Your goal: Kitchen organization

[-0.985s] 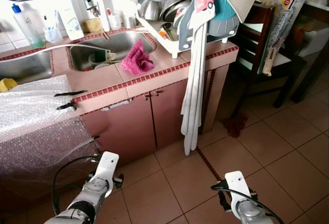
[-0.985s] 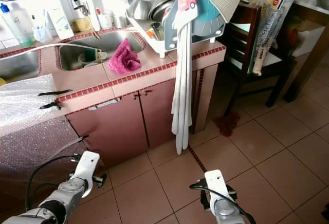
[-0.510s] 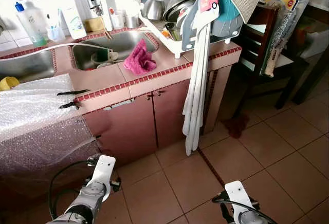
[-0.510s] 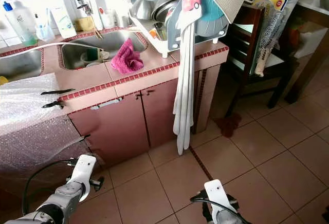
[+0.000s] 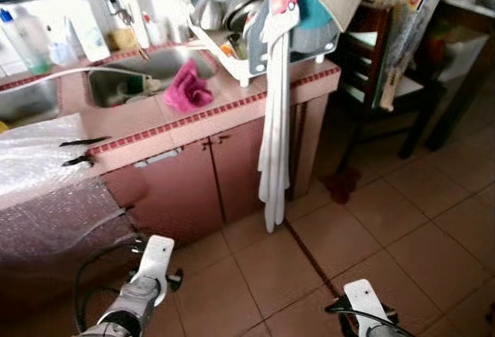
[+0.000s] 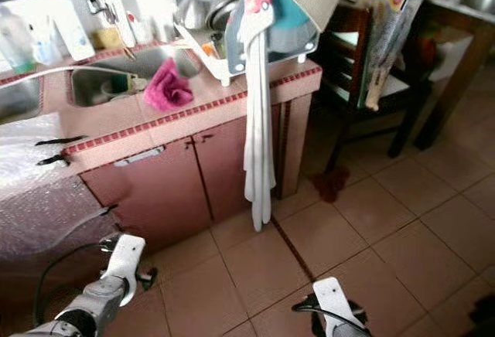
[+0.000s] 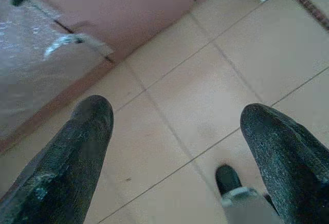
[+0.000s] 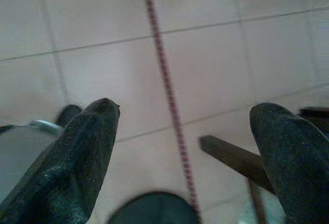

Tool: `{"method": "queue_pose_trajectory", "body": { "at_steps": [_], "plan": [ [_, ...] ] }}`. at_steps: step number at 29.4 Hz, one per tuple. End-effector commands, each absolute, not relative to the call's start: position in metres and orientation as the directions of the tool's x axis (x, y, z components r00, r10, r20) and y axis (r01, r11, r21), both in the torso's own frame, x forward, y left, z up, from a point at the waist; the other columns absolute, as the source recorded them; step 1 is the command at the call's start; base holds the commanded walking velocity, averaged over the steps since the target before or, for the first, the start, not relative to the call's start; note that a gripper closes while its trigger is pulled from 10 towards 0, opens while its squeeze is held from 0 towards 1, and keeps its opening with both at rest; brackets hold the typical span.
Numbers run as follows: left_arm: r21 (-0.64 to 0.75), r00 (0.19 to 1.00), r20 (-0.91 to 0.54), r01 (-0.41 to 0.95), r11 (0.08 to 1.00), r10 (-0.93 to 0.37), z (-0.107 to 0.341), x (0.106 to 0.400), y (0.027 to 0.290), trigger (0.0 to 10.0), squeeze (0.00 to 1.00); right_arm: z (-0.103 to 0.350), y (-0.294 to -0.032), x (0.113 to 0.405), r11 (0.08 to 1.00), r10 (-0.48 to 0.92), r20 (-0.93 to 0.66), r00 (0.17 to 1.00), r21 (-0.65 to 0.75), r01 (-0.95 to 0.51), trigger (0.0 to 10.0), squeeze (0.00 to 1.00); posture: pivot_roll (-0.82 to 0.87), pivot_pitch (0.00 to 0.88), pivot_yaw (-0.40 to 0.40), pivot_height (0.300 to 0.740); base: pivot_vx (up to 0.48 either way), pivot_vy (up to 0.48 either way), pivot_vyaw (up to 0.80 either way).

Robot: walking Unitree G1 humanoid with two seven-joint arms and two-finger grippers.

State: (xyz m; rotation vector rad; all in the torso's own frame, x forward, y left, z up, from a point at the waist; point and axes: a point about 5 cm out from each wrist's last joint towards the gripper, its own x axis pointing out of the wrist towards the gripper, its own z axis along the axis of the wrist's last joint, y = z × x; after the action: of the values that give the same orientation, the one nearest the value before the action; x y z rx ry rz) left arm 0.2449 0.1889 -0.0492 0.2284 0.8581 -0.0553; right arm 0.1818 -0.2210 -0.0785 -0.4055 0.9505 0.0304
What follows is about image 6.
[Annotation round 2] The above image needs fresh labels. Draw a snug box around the wide pink cabinet door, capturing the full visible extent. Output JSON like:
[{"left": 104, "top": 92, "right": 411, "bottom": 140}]
[{"left": 81, "top": 140, "right": 208, "bottom": 247}]

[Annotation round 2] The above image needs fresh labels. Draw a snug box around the clear bubble wrap sheet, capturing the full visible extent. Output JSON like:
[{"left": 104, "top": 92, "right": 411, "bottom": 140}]
[{"left": 0, "top": 113, "right": 125, "bottom": 299}]

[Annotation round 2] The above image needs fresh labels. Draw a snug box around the narrow pink cabinet door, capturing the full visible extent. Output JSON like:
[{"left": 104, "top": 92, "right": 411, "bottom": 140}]
[{"left": 195, "top": 113, "right": 252, "bottom": 222}]

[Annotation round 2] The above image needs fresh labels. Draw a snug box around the red mop head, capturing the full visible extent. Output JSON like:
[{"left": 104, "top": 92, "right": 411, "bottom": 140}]
[{"left": 311, "top": 165, "right": 350, "bottom": 203}]

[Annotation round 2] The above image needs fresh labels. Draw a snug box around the long black clip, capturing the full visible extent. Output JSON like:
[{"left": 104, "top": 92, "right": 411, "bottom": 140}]
[{"left": 35, "top": 135, "right": 90, "bottom": 147}]

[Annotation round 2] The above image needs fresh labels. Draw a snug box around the long white towel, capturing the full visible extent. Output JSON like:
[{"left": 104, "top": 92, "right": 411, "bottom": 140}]
[{"left": 242, "top": 12, "right": 279, "bottom": 232}]

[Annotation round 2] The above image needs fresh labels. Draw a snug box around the pink cloth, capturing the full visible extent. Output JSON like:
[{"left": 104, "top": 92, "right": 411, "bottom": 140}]
[{"left": 142, "top": 57, "right": 196, "bottom": 114}]

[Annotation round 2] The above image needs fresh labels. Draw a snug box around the small white bowl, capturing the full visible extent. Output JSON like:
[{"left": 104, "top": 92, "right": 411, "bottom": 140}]
[{"left": 102, "top": 74, "right": 152, "bottom": 100}]

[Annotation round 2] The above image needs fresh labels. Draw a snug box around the green sponge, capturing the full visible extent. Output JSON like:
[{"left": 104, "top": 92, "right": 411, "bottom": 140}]
[{"left": 104, "top": 77, "right": 136, "bottom": 98}]

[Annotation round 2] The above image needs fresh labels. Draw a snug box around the white dish rack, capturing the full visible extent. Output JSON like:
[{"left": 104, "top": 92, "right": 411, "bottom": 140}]
[{"left": 172, "top": 0, "right": 322, "bottom": 88}]

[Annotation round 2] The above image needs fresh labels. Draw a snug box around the yellow sponge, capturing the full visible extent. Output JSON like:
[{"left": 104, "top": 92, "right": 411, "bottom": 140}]
[{"left": 91, "top": 28, "right": 121, "bottom": 50}]

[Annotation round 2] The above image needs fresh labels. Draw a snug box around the clear plastic measuring cup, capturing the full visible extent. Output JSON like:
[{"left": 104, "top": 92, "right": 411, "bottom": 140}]
[{"left": 32, "top": 24, "right": 63, "bottom": 67}]

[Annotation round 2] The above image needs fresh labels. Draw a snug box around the white plastic bottle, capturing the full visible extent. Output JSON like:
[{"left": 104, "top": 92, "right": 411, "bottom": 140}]
[{"left": 56, "top": 0, "right": 97, "bottom": 62}]

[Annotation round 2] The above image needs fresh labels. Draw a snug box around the clear bottle with blue cap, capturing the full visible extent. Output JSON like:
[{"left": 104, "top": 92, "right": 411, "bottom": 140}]
[{"left": 0, "top": 12, "right": 36, "bottom": 75}]

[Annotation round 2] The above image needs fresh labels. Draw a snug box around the small steel bowl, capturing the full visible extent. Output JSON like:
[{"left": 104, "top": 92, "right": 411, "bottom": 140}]
[{"left": 174, "top": 0, "right": 211, "bottom": 30}]

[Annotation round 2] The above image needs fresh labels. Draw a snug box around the dark wooden chair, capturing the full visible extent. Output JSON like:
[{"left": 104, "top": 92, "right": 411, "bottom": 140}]
[{"left": 313, "top": 1, "right": 426, "bottom": 174}]

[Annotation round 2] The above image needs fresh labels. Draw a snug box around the white bottle with green cap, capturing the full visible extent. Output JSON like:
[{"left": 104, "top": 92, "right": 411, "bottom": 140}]
[{"left": 97, "top": 0, "right": 136, "bottom": 50}]

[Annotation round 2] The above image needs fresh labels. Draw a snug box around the large steel bowl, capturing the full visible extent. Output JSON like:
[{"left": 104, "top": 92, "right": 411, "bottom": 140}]
[{"left": 205, "top": 0, "right": 250, "bottom": 32}]

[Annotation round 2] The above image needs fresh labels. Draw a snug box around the plastic bag with yellow label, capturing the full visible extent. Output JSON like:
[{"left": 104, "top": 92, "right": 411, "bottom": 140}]
[{"left": 356, "top": 0, "right": 415, "bottom": 112}]

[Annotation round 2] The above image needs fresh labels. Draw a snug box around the dark wooden table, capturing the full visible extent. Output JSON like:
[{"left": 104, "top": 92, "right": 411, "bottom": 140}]
[{"left": 410, "top": 0, "right": 495, "bottom": 152}]

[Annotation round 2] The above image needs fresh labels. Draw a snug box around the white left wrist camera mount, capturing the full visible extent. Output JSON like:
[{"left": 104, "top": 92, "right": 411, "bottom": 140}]
[{"left": 108, "top": 233, "right": 147, "bottom": 298}]

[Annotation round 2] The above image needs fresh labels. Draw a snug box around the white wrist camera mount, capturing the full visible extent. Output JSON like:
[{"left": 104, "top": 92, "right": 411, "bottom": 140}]
[
  {"left": 312, "top": 276, "right": 366, "bottom": 332},
  {"left": 108, "top": 233, "right": 147, "bottom": 298}
]

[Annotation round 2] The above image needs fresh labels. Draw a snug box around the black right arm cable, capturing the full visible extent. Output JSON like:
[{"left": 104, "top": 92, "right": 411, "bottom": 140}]
[{"left": 292, "top": 294, "right": 376, "bottom": 337}]

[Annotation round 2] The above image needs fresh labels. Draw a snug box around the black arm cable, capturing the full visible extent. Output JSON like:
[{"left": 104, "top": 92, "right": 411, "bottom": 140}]
[
  {"left": 292, "top": 294, "right": 376, "bottom": 337},
  {"left": 33, "top": 233, "right": 121, "bottom": 330}
]

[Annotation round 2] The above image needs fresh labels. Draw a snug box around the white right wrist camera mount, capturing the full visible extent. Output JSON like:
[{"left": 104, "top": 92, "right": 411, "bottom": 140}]
[{"left": 312, "top": 276, "right": 366, "bottom": 332}]

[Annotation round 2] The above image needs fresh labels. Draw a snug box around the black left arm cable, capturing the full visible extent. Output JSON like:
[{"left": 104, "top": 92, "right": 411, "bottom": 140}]
[{"left": 33, "top": 233, "right": 121, "bottom": 330}]

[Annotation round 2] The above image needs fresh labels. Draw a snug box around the white cabinet handle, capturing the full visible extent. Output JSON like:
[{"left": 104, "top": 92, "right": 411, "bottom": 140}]
[{"left": 114, "top": 146, "right": 167, "bottom": 168}]

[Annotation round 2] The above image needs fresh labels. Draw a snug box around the long white hose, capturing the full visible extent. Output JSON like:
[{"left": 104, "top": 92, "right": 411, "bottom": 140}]
[{"left": 0, "top": 65, "right": 125, "bottom": 87}]

